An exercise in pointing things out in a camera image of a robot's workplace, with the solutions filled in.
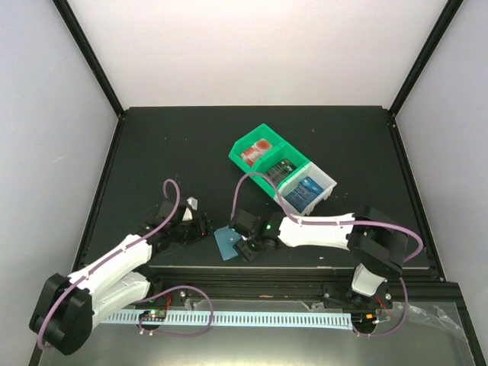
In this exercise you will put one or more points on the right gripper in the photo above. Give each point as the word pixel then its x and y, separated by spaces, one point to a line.
pixel 244 252

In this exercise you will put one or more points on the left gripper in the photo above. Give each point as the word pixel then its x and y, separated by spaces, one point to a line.
pixel 202 229

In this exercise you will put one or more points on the blue card holder wallet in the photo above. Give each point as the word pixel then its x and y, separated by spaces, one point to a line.
pixel 225 239

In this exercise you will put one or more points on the white bin with blue cards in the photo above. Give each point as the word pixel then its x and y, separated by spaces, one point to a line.
pixel 319 176

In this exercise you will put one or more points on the green bin with black cards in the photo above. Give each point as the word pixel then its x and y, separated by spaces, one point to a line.
pixel 276 154

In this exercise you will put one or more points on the green bin with red cards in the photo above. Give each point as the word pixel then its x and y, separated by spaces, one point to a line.
pixel 262 131

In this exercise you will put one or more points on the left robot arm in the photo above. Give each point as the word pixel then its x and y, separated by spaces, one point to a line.
pixel 70 307

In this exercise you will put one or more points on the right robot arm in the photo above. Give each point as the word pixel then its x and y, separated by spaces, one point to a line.
pixel 380 247

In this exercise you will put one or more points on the blue credit card stack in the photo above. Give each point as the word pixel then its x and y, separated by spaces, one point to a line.
pixel 304 194

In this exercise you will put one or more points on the black credit card stack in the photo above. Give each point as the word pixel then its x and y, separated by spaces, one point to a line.
pixel 280 171

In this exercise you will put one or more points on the red white credit card stack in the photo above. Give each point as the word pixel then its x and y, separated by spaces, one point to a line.
pixel 251 154

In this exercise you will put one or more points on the left small circuit board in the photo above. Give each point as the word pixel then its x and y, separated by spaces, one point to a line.
pixel 152 317

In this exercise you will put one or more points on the small circuit board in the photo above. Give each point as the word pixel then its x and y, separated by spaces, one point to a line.
pixel 152 317
pixel 366 319

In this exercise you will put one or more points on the right small circuit board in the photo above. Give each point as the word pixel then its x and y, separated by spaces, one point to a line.
pixel 366 319

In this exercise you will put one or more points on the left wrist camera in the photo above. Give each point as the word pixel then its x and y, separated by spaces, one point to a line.
pixel 190 210

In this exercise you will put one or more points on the white slotted cable duct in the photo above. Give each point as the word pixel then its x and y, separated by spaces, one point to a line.
pixel 240 319

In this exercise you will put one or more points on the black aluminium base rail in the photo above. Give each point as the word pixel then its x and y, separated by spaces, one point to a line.
pixel 329 285

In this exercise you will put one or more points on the left black frame post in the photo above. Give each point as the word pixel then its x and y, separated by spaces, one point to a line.
pixel 75 29

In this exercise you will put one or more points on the black frame post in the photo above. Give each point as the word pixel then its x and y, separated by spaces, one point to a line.
pixel 75 29
pixel 432 41

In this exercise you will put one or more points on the right black frame post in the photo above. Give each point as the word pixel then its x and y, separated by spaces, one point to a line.
pixel 432 41

